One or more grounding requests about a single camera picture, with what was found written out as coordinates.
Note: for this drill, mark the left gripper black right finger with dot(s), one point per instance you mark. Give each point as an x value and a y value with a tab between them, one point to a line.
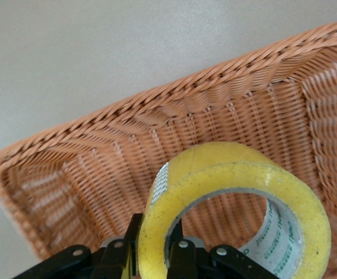
183	258

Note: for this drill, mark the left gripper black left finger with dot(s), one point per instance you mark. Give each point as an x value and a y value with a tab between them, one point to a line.
119	258

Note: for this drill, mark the yellowish clear tape roll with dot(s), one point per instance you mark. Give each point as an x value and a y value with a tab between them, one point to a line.
244	174

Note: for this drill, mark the brown wicker basket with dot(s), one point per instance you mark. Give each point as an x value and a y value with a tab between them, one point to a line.
215	122

